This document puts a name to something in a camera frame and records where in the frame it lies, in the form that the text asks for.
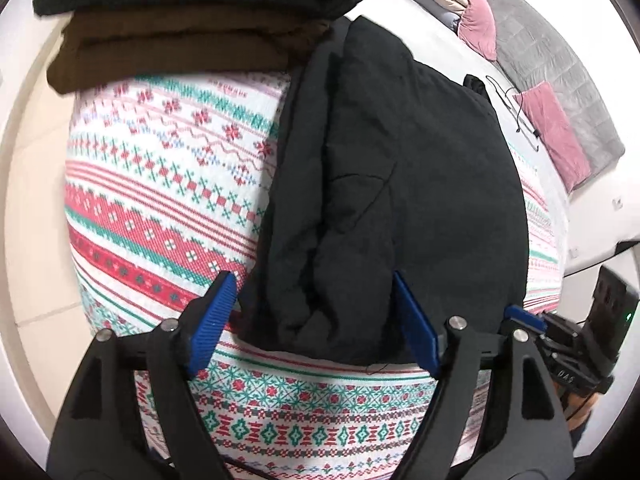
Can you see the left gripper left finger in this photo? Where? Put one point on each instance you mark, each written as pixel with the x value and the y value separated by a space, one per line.
pixel 205 320

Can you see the patterned knit blanket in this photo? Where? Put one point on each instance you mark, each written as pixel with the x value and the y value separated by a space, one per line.
pixel 167 182

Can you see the pink pillow near curtain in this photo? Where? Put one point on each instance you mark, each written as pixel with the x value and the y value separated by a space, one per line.
pixel 477 29

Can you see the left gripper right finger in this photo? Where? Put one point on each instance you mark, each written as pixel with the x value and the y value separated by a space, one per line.
pixel 419 333

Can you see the blue-grey folded blanket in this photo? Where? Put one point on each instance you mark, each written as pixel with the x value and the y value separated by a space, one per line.
pixel 425 0

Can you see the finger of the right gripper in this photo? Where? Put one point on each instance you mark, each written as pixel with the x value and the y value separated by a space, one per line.
pixel 520 316

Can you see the black jacket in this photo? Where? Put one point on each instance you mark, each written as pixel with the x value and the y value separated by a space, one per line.
pixel 386 169

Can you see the pink pillow far side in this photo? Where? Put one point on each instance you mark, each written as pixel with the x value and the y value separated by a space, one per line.
pixel 545 113

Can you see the folded brown garment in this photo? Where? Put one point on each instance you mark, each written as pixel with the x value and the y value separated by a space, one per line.
pixel 103 46

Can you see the grey padded headboard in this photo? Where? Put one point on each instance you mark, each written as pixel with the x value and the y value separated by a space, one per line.
pixel 529 51

